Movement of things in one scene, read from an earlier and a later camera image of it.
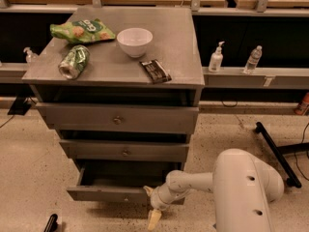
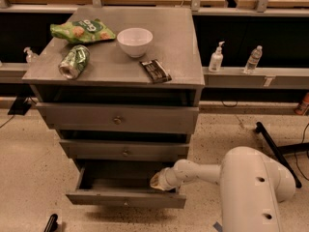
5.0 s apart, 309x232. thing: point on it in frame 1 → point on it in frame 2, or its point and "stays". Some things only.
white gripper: x=156 y=198 → x=166 y=180
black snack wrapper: x=155 y=71 stays
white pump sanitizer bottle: x=216 y=59 stays
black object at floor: x=52 y=223 stays
